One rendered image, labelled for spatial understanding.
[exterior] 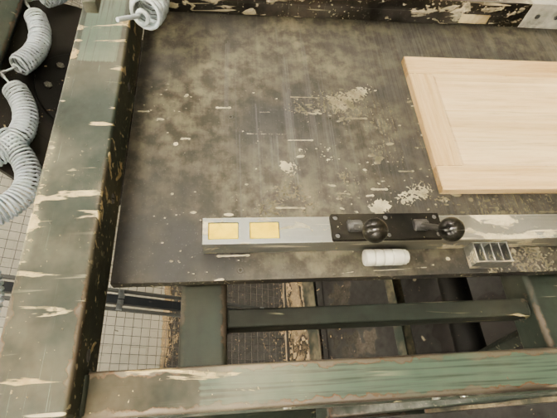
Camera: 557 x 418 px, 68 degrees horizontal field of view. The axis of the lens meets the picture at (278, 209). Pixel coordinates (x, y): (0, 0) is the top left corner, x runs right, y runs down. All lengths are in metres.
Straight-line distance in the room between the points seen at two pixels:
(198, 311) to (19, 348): 0.26
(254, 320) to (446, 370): 0.32
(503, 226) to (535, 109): 0.37
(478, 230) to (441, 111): 0.30
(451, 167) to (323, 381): 0.50
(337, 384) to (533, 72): 0.89
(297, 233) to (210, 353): 0.24
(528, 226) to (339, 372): 0.46
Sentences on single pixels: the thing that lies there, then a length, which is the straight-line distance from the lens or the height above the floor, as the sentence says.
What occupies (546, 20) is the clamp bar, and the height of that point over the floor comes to 0.95.
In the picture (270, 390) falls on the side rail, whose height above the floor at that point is 1.64.
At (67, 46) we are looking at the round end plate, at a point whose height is 1.95.
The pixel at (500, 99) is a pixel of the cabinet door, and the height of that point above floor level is 1.13.
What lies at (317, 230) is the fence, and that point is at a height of 1.55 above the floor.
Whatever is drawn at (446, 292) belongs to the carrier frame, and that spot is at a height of 0.71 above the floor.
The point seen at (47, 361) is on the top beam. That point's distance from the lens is 0.63.
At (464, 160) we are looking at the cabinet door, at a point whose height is 1.25.
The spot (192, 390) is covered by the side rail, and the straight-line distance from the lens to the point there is 0.63.
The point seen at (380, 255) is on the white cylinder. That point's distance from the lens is 0.74.
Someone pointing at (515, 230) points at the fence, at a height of 1.23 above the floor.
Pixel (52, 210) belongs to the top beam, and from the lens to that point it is 0.71.
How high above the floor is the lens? 2.00
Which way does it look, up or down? 33 degrees down
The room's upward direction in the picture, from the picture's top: 74 degrees counter-clockwise
